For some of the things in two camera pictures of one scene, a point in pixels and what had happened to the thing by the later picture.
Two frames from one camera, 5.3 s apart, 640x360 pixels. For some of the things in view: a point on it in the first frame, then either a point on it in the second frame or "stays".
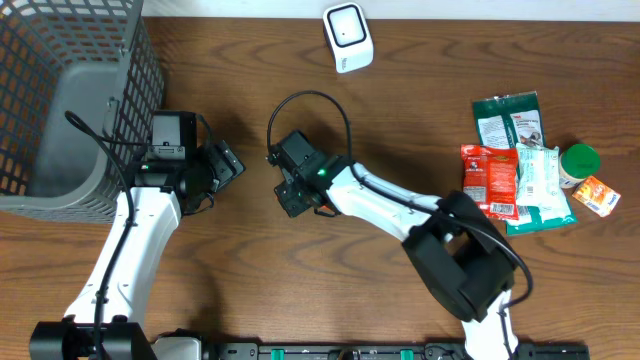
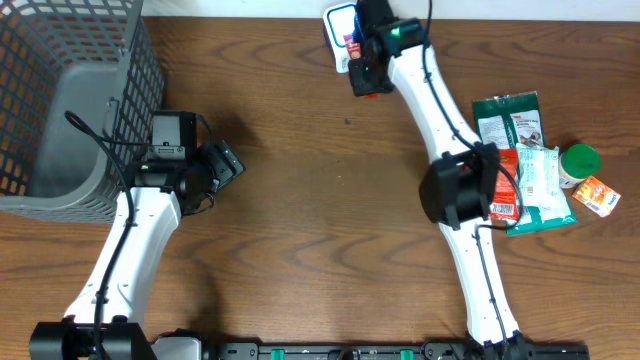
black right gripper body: x=291 y=196 → x=368 y=78
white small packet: x=538 y=181 stays
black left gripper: x=225 y=166 stays
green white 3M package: x=508 y=120 stays
